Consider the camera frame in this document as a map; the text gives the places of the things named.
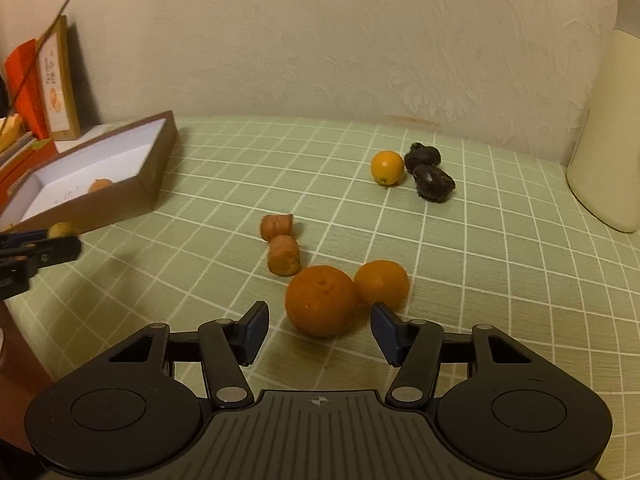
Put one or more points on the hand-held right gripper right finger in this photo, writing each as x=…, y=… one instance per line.
x=385, y=332

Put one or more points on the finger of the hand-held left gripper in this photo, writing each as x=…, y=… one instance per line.
x=22, y=238
x=50, y=252

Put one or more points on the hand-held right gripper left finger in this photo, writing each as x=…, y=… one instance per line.
x=257, y=330

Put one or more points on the small yellow-green kumquat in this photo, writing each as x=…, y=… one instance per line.
x=62, y=229

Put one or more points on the small orange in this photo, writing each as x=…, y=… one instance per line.
x=382, y=284

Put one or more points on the large orange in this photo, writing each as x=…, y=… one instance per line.
x=322, y=300

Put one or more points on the brown cardboard box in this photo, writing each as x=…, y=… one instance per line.
x=125, y=195

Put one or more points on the brown dried fruit piece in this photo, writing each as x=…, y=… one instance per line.
x=276, y=226
x=284, y=256

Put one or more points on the orange-red box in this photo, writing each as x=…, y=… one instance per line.
x=30, y=160

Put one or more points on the orange fruit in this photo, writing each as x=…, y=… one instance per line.
x=100, y=185

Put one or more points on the green checked tablecloth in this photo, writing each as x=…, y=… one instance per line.
x=475, y=285

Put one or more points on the stack of books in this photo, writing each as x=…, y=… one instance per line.
x=12, y=135

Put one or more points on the dark wrinkled fruit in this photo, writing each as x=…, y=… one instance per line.
x=434, y=183
x=422, y=156

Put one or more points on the red paper sheet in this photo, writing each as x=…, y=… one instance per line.
x=25, y=80

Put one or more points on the yellow-orange kumquat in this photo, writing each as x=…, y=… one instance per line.
x=387, y=167

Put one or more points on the cream plastic bottle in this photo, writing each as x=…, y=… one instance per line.
x=605, y=135

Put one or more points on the wooden picture frame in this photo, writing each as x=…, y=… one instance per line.
x=62, y=85

